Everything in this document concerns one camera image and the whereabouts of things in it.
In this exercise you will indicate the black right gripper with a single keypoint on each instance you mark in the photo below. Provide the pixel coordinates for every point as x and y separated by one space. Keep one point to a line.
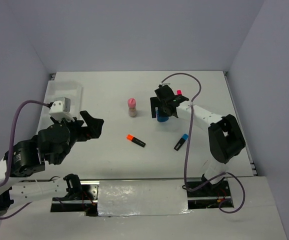
154 104

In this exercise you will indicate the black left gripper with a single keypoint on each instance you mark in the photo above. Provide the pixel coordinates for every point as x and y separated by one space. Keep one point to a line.
93 130

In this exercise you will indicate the blue round jar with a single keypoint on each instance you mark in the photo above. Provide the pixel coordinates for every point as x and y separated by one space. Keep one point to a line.
160 118

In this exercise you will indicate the pink capped black highlighter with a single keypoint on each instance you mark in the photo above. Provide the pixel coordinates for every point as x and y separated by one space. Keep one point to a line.
179 92

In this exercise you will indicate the orange capped black highlighter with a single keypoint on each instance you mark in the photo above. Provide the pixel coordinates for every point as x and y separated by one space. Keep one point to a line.
135 140

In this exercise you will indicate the blue capped black highlighter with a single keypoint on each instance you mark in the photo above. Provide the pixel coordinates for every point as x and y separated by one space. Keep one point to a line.
181 142

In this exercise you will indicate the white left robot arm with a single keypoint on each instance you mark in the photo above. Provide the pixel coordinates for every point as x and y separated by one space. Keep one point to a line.
29 157

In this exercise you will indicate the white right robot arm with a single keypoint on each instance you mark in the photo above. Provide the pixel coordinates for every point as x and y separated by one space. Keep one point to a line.
225 137

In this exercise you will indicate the pink capped small bottle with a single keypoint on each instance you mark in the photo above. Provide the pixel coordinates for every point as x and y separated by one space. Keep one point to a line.
132 110

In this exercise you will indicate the clear plastic compartment organizer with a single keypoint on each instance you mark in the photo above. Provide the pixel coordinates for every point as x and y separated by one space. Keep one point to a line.
56 89

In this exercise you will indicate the silver reflective tape sheet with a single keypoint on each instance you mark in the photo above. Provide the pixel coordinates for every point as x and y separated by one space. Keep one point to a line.
130 198

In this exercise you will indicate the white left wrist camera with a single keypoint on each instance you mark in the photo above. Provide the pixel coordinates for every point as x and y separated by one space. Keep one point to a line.
60 109

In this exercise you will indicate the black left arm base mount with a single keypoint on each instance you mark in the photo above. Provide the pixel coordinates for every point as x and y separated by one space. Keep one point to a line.
85 203

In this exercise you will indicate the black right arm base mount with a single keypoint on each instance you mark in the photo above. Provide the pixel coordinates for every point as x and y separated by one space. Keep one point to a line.
207 198

